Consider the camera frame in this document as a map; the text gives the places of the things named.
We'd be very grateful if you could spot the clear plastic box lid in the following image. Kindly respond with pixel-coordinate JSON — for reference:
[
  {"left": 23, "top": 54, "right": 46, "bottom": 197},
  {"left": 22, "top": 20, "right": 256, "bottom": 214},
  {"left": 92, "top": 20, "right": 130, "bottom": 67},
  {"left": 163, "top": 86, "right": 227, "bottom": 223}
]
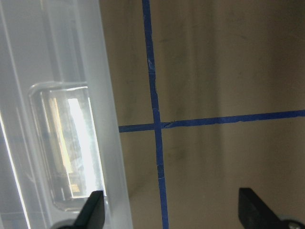
[{"left": 0, "top": 0, "right": 133, "bottom": 229}]

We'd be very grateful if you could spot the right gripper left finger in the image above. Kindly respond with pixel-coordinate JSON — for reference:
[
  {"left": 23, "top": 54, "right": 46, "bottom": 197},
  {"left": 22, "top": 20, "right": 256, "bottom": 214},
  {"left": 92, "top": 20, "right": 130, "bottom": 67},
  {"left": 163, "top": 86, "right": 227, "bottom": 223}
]
[{"left": 73, "top": 190, "right": 105, "bottom": 229}]

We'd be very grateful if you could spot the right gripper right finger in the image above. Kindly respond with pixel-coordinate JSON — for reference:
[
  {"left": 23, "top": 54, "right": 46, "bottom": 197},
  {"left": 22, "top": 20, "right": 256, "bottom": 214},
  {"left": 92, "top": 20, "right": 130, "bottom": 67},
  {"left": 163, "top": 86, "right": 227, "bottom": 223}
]
[{"left": 238, "top": 187, "right": 281, "bottom": 229}]

